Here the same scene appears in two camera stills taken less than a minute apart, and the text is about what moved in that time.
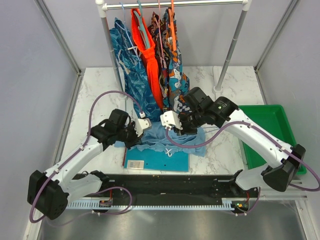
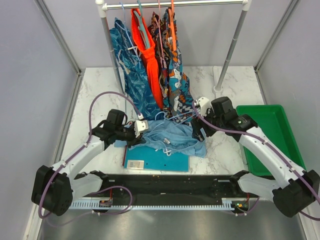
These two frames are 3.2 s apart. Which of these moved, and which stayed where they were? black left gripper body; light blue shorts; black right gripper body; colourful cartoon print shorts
Moved: black right gripper body
Stayed: light blue shorts; black left gripper body; colourful cartoon print shorts
